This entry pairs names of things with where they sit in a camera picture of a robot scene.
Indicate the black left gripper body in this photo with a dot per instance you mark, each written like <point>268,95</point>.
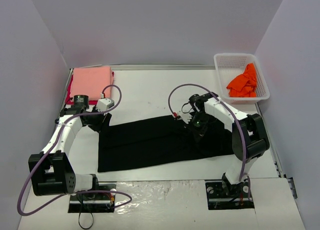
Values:
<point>99,120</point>

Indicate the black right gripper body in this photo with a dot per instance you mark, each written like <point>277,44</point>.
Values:
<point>194,128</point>

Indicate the black t-shirt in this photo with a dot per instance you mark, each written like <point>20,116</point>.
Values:
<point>157,141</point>

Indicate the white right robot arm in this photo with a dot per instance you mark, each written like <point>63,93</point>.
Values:
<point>249,140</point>

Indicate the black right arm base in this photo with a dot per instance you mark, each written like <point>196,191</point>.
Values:
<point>238,198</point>

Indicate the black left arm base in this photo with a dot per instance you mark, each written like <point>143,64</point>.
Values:
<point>91,203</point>

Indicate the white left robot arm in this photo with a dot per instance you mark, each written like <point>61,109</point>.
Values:
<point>52,171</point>

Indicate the folded red t-shirt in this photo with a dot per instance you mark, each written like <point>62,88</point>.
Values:
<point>68,95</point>

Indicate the folded pink t-shirt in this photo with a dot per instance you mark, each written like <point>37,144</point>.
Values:
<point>90,82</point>

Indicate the orange t-shirt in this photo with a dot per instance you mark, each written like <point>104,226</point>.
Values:
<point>244,85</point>

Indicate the white plastic basket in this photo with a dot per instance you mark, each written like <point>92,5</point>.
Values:
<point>230,65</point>

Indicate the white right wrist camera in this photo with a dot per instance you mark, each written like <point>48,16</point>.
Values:
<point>186,117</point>

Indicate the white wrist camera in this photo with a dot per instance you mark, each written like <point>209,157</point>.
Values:
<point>104,103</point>
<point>186,117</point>

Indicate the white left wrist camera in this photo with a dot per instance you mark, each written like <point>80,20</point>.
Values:
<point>104,103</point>

